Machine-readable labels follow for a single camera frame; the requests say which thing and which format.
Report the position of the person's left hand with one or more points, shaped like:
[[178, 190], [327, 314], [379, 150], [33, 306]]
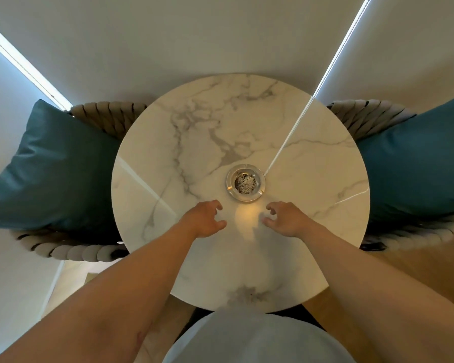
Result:
[[202, 219]]

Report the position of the person's right hand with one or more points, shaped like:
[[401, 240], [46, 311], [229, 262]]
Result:
[[287, 220]]

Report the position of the person's right thumb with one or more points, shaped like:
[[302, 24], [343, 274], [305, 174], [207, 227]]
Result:
[[269, 222]]

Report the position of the person's left thumb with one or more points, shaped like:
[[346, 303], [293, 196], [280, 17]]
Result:
[[218, 225]]

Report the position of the person's left forearm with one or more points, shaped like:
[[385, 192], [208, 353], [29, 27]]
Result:
[[98, 298]]

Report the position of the person's right forearm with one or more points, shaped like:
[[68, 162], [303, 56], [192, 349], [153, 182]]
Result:
[[382, 298]]

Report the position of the ash in ashtray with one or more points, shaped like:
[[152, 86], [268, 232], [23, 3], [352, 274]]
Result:
[[245, 183]]

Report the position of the glass ashtray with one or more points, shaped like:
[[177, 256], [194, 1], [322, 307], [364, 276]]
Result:
[[246, 182]]

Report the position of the round marble table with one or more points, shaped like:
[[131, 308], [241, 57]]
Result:
[[242, 147]]

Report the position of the person's white shirt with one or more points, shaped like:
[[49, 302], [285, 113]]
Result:
[[257, 338]]

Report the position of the teal cushion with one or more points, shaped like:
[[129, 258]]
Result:
[[56, 170], [416, 162]]

